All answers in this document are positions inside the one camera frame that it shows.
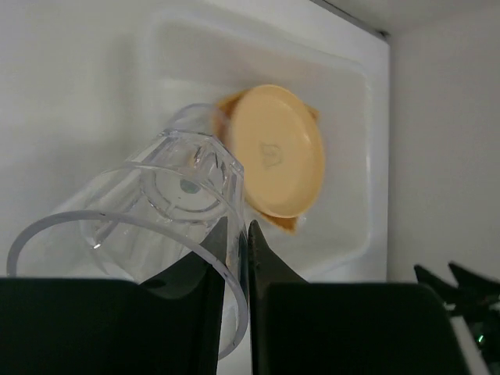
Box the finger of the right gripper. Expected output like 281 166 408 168
448 262 499 309
413 265 459 304

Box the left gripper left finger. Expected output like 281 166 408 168
0 216 230 375

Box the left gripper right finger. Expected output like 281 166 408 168
248 222 469 374

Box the clear glass cup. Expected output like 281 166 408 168
6 130 249 357
167 103 230 146

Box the triangular woven bamboo tray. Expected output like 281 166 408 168
212 90 320 234

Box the beige plastic plate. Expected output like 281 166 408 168
229 84 325 218

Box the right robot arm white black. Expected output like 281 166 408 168
413 262 499 374

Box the clear plastic bin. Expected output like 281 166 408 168
64 2 389 281

